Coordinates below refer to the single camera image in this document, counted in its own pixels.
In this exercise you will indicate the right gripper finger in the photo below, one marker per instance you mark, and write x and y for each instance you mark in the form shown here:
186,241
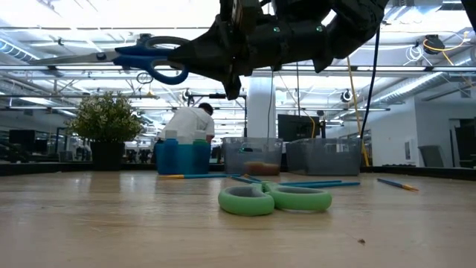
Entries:
212,52

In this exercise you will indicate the blue scissors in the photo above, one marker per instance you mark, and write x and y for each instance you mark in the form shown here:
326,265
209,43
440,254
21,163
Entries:
137,59

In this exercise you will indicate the green scissors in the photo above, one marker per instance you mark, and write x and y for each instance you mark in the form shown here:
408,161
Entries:
297,199

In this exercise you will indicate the white building column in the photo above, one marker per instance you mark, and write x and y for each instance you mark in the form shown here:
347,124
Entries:
260,111

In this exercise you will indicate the person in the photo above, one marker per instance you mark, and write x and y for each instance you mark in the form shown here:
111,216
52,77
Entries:
186,121

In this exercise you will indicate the grey plastic bin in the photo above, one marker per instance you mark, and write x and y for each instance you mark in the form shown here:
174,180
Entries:
323,158
251,152

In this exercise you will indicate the teal bottle holder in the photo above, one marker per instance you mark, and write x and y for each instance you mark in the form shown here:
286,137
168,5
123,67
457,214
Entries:
182,164

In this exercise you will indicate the artificial green plant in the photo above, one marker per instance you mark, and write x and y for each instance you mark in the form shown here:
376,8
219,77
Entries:
104,117

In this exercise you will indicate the black plant pot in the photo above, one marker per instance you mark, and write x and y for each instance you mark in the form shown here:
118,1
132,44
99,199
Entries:
107,156

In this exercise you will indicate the grey chair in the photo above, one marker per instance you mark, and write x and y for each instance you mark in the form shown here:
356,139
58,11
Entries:
431,156

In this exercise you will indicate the black background monitor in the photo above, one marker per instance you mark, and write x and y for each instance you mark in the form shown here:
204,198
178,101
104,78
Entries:
22,141

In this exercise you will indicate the dark cabinet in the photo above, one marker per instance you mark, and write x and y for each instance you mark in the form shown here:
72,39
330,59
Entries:
465,143

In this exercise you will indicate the black gantry frame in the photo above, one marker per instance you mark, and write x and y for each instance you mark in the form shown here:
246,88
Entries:
208,96

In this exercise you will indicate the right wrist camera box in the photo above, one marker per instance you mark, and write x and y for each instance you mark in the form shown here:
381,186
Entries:
241,15

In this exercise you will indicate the silver ventilation duct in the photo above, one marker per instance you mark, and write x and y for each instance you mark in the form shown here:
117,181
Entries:
409,87

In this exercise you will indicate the black aluminium rig frame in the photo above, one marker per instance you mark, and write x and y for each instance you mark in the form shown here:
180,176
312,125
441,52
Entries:
44,168

